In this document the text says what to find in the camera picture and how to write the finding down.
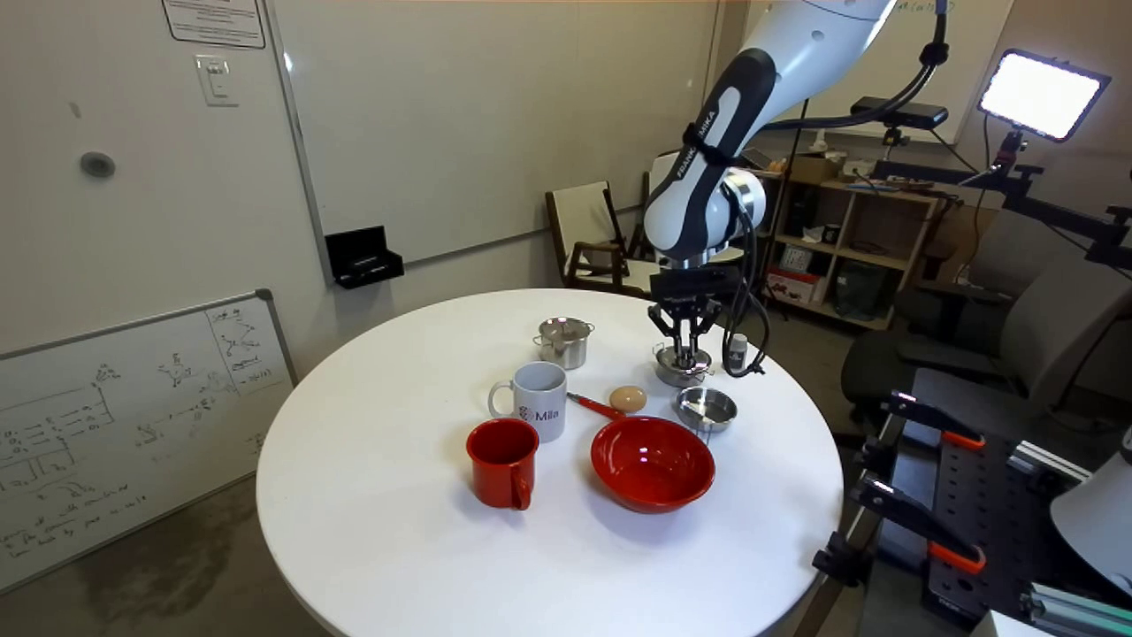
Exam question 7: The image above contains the red enamel mug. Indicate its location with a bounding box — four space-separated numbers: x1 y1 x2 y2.
464 414 546 512

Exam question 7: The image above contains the white cushioned wooden chair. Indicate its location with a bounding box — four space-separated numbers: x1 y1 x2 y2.
546 178 664 297

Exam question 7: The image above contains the large wall whiteboard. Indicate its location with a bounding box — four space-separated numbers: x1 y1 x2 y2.
260 0 730 276

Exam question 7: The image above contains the wooden shelf unit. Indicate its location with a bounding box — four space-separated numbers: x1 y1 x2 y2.
754 161 950 335

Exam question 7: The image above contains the white wall switch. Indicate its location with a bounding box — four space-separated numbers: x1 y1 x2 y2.
191 50 243 112

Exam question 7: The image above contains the small black clamp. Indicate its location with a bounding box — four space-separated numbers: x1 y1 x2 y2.
809 527 876 596

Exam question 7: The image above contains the grey office chair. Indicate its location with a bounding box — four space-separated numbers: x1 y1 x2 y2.
838 260 1132 442

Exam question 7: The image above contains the shallow steel bowl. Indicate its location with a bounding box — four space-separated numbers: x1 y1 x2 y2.
672 385 743 440

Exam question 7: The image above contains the white paper wall notice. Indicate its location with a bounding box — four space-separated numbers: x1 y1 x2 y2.
158 0 268 53

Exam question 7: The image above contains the black hanging cable bundle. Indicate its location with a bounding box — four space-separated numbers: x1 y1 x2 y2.
875 0 957 116

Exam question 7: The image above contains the red frying pan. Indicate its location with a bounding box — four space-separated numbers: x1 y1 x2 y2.
566 389 718 517

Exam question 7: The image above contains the brown egg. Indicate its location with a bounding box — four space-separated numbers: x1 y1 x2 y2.
605 381 651 419

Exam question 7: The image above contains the black clamp orange handle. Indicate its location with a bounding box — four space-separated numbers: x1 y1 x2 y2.
854 473 996 585
880 385 996 459

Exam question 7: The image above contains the red box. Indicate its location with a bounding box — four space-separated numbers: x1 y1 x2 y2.
766 266 830 313

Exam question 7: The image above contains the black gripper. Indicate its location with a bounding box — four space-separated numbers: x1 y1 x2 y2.
645 266 727 356

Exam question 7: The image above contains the bright LED light panel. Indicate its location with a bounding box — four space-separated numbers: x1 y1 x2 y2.
975 47 1116 144

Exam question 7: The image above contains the white rounded shade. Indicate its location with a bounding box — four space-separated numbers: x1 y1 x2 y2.
1049 429 1132 602

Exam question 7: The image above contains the small leaning whiteboard with drawings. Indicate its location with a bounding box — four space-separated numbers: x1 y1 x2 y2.
0 286 296 596

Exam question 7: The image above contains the black perforated cart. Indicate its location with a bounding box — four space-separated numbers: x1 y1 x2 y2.
880 365 1132 630

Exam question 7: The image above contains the black marker tray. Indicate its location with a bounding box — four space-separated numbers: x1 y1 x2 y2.
322 222 406 295

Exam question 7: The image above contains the taller steel pot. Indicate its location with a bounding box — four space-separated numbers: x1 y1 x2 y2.
533 316 593 375

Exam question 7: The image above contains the small dark canister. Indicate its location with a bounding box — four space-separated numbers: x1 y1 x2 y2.
722 329 754 375

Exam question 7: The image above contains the black stereo camera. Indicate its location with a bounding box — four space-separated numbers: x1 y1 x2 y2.
848 96 951 133

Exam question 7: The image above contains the white mug red print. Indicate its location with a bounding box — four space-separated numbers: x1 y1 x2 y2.
485 360 575 447

